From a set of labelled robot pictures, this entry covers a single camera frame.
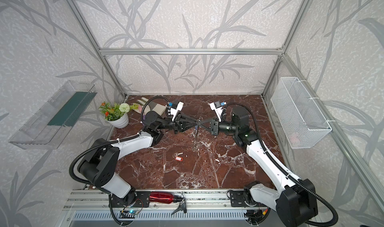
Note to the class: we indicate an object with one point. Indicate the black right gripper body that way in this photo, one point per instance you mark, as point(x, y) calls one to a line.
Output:
point(214, 126)

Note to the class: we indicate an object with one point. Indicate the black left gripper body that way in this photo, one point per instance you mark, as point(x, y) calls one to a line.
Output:
point(177, 126)

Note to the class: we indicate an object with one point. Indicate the red capped key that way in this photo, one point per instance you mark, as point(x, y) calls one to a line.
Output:
point(178, 157)

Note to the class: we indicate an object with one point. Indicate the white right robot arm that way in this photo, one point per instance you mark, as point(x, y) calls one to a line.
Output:
point(293, 204)

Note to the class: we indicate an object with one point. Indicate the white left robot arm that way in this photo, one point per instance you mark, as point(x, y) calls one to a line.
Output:
point(97, 165)

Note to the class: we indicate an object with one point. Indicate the beige and grey garden glove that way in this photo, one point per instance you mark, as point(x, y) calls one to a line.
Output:
point(152, 106)

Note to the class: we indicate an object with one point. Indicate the white ribbed plant pot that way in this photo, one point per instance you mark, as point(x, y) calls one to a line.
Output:
point(122, 122)

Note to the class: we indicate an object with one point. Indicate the artificial green plant with flowers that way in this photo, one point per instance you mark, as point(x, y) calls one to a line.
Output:
point(116, 111)

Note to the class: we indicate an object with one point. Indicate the black clip tool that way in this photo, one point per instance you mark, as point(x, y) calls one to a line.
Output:
point(182, 204)

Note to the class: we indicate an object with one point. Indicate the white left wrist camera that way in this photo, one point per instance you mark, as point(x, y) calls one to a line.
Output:
point(173, 109)

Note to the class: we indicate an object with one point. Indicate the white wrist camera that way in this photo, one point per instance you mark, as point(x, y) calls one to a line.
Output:
point(173, 109)
point(219, 108)

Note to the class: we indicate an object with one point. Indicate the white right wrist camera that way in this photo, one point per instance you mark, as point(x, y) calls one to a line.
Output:
point(219, 108)

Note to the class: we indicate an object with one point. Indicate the white wire mesh basket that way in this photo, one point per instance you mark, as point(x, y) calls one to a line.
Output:
point(302, 121)

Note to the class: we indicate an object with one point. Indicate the clear plastic wall tray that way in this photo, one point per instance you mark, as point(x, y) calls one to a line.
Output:
point(49, 126)

